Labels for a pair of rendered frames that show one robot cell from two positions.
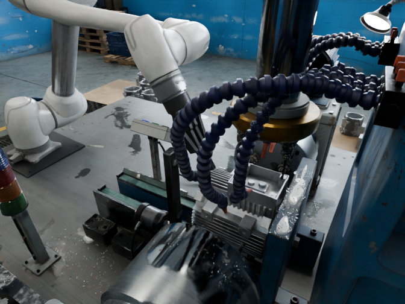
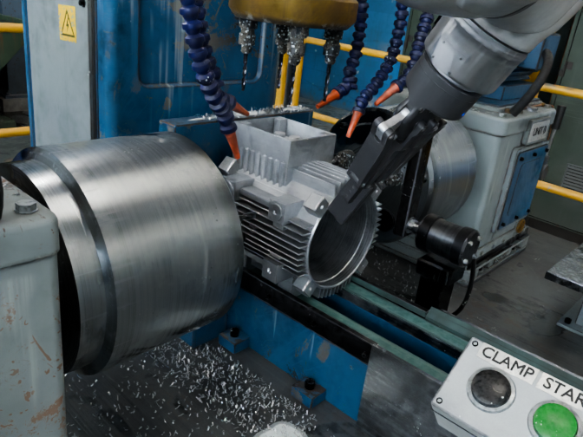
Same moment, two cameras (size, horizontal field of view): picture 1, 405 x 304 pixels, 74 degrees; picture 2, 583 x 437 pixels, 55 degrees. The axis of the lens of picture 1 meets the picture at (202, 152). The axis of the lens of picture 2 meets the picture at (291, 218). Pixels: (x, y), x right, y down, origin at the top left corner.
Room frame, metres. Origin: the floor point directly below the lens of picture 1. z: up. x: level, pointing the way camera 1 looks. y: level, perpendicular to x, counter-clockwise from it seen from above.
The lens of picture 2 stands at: (1.32, 0.04, 1.34)
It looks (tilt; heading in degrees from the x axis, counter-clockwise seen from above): 22 degrees down; 191
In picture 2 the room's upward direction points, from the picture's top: 7 degrees clockwise
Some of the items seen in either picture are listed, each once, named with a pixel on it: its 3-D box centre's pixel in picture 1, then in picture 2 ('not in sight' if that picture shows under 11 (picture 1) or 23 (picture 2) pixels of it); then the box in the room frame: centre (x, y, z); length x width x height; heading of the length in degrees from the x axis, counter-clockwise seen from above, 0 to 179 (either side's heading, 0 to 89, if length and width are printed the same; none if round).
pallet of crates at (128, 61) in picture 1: (134, 42); not in sight; (6.25, 1.48, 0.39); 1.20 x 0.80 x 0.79; 67
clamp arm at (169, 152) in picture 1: (173, 196); (419, 159); (0.48, 0.07, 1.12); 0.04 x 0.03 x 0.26; 60
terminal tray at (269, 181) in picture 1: (257, 190); (283, 150); (0.52, -0.14, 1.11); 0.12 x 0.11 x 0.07; 59
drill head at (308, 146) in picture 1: (281, 146); (74, 257); (0.84, -0.29, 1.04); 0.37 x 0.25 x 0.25; 150
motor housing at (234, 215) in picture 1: (239, 211); (294, 215); (0.54, -0.10, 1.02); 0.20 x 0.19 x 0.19; 59
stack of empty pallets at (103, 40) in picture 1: (98, 31); not in sight; (7.39, 2.62, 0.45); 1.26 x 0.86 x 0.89; 59
